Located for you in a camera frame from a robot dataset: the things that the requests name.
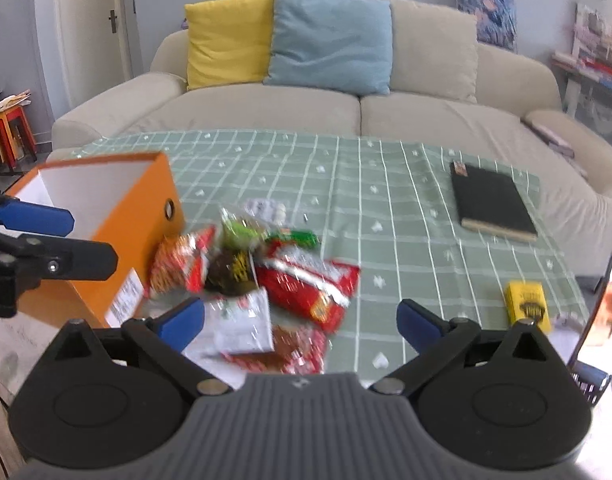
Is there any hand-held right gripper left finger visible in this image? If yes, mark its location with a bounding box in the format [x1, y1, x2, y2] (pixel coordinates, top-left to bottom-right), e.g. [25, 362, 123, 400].
[53, 297, 234, 396]

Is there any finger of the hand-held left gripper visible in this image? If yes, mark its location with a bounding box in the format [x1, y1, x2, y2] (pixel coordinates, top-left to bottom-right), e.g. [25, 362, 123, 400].
[0, 227, 119, 282]
[0, 191, 76, 237]

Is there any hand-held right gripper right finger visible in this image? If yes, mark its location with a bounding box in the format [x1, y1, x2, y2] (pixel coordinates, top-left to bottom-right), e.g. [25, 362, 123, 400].
[368, 299, 557, 396]

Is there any white and red snack packet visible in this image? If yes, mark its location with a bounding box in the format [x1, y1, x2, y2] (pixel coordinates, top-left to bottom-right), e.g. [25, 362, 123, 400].
[203, 287, 276, 356]

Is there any red orange snack packet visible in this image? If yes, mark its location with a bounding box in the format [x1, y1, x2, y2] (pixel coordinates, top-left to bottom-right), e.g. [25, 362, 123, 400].
[148, 225, 218, 298]

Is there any dark brown snack packet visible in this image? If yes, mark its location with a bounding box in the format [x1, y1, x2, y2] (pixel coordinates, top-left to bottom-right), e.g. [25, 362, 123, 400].
[206, 247, 259, 296]

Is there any orange cardboard box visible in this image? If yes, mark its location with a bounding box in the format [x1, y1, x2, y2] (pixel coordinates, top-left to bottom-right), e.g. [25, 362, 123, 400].
[6, 151, 187, 328]

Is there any green snack packet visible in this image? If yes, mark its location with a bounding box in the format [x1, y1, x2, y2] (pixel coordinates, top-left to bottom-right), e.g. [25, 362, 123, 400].
[220, 207, 269, 253]

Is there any red brown snack packet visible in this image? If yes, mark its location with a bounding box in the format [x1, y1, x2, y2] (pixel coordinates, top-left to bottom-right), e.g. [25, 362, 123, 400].
[226, 325, 328, 375]

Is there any large red snack packet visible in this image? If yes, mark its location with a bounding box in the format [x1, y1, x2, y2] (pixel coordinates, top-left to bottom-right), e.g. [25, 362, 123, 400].
[256, 240, 362, 335]

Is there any green sausage stick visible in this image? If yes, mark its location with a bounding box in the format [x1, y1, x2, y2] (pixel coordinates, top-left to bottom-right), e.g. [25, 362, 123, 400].
[266, 229, 321, 250]

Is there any clear bag of white candies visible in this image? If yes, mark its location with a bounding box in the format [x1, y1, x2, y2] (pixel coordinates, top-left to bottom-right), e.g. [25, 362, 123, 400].
[243, 197, 289, 223]

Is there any red plastic stool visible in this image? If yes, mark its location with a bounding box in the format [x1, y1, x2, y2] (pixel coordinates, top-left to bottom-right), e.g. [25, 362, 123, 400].
[0, 106, 38, 168]

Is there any small yellow box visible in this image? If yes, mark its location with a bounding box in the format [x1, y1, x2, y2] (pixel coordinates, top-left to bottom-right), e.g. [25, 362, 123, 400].
[504, 281, 553, 335]

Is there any green checked tablecloth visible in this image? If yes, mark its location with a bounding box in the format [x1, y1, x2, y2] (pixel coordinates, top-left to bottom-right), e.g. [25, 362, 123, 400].
[46, 130, 594, 376]

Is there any pile of papers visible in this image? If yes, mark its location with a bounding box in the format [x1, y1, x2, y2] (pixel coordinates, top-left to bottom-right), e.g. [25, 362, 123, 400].
[0, 89, 32, 117]

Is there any black notebook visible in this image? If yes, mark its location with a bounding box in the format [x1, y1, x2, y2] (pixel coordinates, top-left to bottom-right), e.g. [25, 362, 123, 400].
[449, 160, 538, 242]

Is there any white door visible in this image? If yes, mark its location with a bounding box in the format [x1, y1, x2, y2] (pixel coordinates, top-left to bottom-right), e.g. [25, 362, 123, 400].
[53, 0, 136, 116]

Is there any beige sofa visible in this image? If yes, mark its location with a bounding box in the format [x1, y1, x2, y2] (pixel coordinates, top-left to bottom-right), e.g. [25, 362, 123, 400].
[51, 0, 612, 281]

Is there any yellow pillow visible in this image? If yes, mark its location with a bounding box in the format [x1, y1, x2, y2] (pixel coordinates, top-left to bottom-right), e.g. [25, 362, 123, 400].
[184, 0, 277, 92]

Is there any beige pillow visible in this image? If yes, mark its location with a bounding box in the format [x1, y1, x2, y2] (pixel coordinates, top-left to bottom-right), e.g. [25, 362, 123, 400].
[375, 0, 479, 103]

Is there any white desk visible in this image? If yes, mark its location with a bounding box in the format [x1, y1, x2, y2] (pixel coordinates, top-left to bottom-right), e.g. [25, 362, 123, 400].
[553, 57, 612, 156]

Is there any light blue pillow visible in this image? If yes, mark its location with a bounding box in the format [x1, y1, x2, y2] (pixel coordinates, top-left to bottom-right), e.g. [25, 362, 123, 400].
[263, 0, 393, 97]

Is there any printed blue pillow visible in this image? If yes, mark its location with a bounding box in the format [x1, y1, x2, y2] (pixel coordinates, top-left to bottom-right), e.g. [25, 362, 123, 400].
[453, 0, 518, 53]

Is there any stack of books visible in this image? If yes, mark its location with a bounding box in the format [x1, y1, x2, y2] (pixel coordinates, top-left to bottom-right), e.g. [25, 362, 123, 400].
[553, 4, 612, 91]

